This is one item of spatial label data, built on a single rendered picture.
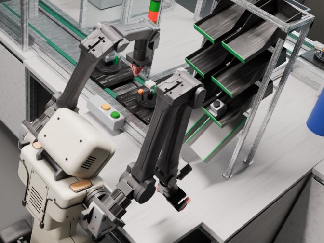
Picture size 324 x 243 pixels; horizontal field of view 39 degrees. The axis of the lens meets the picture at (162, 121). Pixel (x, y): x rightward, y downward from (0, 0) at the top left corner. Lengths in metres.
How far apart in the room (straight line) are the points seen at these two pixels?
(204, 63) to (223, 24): 0.18
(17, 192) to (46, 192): 1.57
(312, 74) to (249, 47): 1.35
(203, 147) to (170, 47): 1.12
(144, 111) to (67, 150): 0.84
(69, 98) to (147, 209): 0.61
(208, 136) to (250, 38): 0.50
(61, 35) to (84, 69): 1.33
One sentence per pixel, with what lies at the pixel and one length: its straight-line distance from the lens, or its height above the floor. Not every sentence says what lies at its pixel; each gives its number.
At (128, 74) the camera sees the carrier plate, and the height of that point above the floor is 0.97.
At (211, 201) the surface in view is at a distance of 2.05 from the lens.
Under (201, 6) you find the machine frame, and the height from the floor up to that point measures 0.99.
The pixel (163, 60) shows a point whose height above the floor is 0.86.
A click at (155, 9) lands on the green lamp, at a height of 1.37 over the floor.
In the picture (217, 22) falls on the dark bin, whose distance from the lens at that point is 1.87.
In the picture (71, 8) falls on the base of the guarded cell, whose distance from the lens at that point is 3.27.
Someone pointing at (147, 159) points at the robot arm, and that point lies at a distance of 1.40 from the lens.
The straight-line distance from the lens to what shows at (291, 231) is 2.74.
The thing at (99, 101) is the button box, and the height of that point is 0.96.
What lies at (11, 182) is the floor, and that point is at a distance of 3.16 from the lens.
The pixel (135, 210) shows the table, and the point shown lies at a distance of 1.93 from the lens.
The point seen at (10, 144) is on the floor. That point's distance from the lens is 3.40.
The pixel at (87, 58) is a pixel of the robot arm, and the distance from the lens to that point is 1.47.
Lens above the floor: 2.35
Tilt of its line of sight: 39 degrees down
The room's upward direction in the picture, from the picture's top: 14 degrees clockwise
